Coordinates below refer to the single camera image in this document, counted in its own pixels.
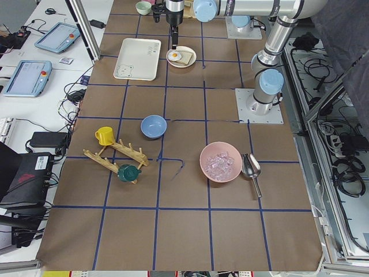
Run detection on black computer box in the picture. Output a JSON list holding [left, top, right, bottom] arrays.
[[1, 150, 54, 208]]

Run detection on yellow mug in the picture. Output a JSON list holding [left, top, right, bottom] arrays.
[[95, 126, 115, 146]]

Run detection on blue bowl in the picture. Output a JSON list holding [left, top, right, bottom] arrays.
[[141, 115, 167, 139]]

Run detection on wooden cutting board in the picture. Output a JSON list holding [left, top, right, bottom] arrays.
[[183, 0, 196, 18]]

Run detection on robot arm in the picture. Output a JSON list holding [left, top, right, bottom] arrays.
[[193, 0, 327, 116], [151, 1, 252, 36]]

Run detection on blue teach pendant far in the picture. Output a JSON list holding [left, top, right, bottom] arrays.
[[34, 22, 80, 53]]

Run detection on blue teach pendant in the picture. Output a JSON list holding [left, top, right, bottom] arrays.
[[3, 60, 52, 98], [34, 22, 80, 53]]

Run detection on pink bowl with ice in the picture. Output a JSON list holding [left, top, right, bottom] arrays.
[[199, 141, 242, 182]]

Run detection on scissors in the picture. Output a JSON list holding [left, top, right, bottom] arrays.
[[44, 8, 66, 16]]

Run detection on fried egg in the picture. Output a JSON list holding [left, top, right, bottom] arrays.
[[167, 50, 182, 62]]

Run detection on cream round plate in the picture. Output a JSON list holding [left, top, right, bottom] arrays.
[[166, 46, 197, 68]]

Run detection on blue teach pendant near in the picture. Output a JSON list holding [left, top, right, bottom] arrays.
[[3, 60, 52, 98]]

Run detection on dark green mug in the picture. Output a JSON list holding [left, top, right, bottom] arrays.
[[118, 164, 141, 184]]

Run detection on wooden cup rack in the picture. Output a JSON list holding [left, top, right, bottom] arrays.
[[83, 138, 150, 185]]

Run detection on cream bear tray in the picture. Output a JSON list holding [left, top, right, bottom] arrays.
[[113, 38, 161, 81]]

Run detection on black power adapter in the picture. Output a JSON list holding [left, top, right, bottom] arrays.
[[29, 132, 67, 148]]

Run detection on aluminium frame post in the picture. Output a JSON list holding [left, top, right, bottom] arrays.
[[65, 0, 100, 62]]

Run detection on green bowl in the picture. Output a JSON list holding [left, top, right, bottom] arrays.
[[135, 1, 152, 16]]

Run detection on metal scoop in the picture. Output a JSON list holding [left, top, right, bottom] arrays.
[[241, 153, 262, 198]]

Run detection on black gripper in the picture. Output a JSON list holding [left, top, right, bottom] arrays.
[[152, 3, 166, 23], [165, 0, 185, 49]]

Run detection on bread slice on plate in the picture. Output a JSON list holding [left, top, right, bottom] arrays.
[[176, 51, 193, 65]]

